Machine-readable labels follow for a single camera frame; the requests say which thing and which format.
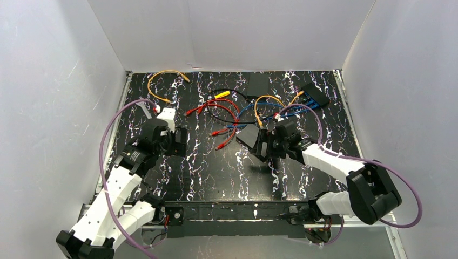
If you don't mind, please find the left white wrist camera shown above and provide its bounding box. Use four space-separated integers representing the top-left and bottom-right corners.
154 105 176 132

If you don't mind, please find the purple cable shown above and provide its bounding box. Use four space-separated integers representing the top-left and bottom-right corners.
277 104 423 247
99 98 161 259

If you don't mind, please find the yellow handle screwdriver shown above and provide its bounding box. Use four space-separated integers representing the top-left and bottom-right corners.
214 91 231 99

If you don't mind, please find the black box at back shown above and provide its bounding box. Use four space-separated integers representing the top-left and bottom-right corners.
246 72 270 99

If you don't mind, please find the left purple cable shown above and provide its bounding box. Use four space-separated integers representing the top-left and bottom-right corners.
99 98 161 259

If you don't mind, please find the black ethernet cable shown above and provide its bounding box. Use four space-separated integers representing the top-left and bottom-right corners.
206 88 312 125

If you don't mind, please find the orange ethernet cable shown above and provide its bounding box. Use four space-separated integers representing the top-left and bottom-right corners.
147 70 191 104
254 91 306 128

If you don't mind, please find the silver open-end wrench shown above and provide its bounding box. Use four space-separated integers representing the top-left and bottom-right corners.
136 101 152 119

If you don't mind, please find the red ethernet cable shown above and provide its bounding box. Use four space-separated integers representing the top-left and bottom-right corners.
184 98 241 150

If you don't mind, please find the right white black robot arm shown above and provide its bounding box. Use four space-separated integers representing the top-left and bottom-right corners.
250 120 402 224

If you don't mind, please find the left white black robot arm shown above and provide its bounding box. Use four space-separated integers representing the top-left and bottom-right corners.
56 118 188 258

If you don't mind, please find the black pad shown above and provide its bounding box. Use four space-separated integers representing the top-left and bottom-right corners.
236 124 261 153

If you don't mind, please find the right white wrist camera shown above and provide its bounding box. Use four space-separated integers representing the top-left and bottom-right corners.
273 113 283 122

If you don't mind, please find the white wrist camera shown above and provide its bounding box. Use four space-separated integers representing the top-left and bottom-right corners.
154 105 176 132
273 113 283 122

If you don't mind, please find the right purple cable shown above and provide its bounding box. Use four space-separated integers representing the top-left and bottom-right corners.
277 104 423 247

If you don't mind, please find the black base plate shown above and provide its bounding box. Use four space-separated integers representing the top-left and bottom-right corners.
130 201 341 239

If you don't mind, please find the aluminium front rail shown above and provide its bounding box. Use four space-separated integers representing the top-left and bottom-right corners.
68 203 407 259

